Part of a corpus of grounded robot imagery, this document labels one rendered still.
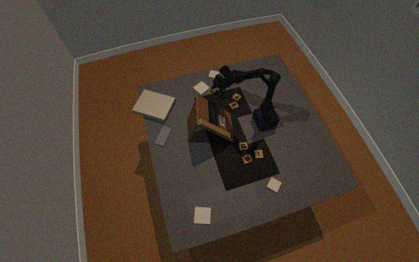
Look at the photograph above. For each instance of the beige flat rectangular slab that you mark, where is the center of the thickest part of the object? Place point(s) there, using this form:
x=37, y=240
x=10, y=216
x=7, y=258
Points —
x=154, y=105

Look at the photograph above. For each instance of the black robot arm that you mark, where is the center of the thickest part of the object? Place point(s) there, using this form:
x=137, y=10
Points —
x=239, y=76

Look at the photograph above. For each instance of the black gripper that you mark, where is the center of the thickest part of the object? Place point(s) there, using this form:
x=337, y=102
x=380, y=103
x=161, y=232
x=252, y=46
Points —
x=220, y=92

